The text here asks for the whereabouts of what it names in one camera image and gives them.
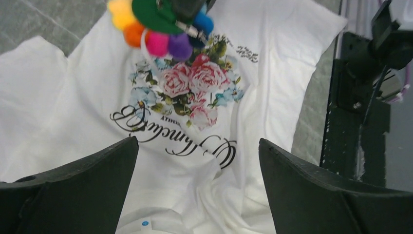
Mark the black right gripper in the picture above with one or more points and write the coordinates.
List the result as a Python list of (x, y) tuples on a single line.
[(390, 45)]

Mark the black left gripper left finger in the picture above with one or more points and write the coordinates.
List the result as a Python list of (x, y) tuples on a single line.
[(85, 196)]

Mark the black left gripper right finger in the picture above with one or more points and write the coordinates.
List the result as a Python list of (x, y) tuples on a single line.
[(307, 199)]

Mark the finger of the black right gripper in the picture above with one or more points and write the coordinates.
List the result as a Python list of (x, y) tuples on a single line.
[(192, 19)]

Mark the colourful pom-pom brooch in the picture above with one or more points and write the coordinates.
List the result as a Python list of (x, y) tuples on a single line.
[(150, 25)]

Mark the white floral print t-shirt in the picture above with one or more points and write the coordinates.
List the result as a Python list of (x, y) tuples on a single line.
[(198, 121)]

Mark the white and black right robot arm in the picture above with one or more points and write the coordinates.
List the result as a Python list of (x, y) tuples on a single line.
[(358, 13)]

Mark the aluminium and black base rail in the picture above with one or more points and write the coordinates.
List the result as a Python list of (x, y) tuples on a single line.
[(355, 129)]

